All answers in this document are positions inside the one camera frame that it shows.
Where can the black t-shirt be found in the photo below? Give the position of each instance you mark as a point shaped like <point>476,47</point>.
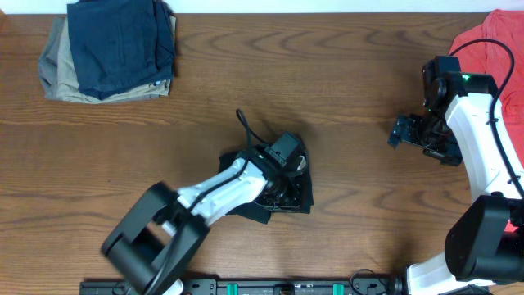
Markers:
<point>305,192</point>

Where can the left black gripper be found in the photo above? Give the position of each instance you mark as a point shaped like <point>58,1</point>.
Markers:
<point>287,201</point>

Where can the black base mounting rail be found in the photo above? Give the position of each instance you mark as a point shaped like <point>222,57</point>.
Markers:
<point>362,282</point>

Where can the folded navy blue garment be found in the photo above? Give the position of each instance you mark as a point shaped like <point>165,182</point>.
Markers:
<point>117,45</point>

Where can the folded grey garment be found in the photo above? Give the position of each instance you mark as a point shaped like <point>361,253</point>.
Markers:
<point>47,62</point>

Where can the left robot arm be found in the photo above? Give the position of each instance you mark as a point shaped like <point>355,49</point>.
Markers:
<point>163,230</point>

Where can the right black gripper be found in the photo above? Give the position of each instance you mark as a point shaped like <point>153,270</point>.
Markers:
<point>408,132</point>

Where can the red t-shirt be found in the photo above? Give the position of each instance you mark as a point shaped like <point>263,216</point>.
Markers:
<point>499,53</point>

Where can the folded beige garment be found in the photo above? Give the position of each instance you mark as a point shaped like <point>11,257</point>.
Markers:
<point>68,86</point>

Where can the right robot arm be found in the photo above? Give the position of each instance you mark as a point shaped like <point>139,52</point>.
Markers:
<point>485,246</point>

